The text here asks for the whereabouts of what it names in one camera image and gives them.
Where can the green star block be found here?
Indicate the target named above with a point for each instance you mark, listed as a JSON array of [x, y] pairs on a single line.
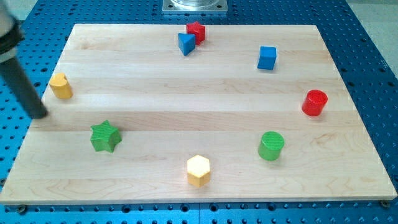
[[105, 137]]

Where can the blue perforated metal base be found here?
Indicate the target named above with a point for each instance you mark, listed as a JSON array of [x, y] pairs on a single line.
[[370, 80]]

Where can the green cylinder block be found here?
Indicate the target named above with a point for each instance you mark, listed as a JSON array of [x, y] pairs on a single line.
[[270, 146]]

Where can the light wooden board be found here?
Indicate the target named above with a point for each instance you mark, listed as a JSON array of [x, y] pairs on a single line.
[[214, 102]]

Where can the left board clamp screw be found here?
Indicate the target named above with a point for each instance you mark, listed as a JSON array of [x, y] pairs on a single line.
[[21, 209]]

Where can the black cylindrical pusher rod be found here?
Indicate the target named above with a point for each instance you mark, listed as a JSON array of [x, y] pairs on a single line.
[[18, 82]]

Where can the board clamp screw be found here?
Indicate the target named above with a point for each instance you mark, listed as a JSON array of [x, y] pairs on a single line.
[[384, 203], [21, 209]]

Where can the yellow heart block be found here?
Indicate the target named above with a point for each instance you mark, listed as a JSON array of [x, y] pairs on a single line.
[[60, 86]]

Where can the blue triangle block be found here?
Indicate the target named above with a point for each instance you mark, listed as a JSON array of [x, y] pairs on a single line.
[[186, 43]]

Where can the right board clamp screw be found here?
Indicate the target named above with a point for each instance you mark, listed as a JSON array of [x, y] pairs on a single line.
[[384, 203]]

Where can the yellow hexagon block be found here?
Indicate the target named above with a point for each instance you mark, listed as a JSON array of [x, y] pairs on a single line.
[[198, 170]]

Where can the red star block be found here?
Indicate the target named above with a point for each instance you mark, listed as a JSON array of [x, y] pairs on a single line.
[[198, 30]]

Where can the red cylinder block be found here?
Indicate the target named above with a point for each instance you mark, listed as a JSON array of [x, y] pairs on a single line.
[[314, 102]]

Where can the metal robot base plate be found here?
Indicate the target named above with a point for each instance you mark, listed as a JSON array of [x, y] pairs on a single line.
[[176, 6]]

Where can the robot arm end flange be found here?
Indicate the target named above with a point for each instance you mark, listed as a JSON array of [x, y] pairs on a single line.
[[11, 33]]

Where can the blue cube block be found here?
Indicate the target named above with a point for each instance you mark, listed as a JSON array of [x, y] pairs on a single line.
[[267, 58]]

